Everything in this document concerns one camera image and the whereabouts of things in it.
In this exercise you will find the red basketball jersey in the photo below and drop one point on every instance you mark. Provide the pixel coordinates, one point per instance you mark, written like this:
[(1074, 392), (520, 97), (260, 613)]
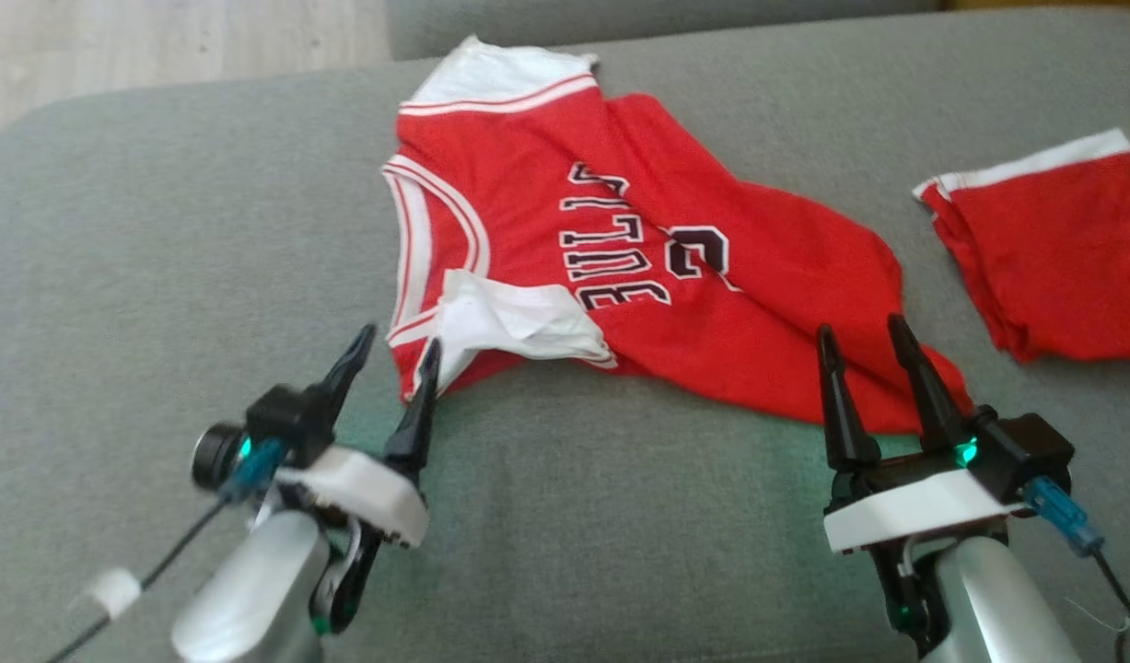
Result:
[(758, 313)]

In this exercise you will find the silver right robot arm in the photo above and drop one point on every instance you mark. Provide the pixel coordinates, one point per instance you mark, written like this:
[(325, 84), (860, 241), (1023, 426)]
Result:
[(997, 608)]

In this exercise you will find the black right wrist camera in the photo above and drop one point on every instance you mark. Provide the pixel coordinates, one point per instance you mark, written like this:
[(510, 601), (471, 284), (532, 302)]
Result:
[(1025, 451)]

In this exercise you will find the red shorts with white stripe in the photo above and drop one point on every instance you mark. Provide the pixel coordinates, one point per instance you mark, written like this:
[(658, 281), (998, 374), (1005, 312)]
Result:
[(1053, 267)]

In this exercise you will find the large grey sofa seat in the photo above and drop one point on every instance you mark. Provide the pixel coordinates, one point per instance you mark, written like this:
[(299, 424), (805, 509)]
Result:
[(620, 516)]

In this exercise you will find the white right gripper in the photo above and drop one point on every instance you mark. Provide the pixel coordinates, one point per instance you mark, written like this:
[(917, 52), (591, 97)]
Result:
[(914, 511)]

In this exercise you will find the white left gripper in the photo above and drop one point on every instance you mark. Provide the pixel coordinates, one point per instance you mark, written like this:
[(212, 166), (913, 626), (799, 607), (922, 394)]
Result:
[(362, 493)]

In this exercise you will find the small grey sofa seat cushion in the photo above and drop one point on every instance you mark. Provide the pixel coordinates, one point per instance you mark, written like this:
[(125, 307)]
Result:
[(417, 23)]

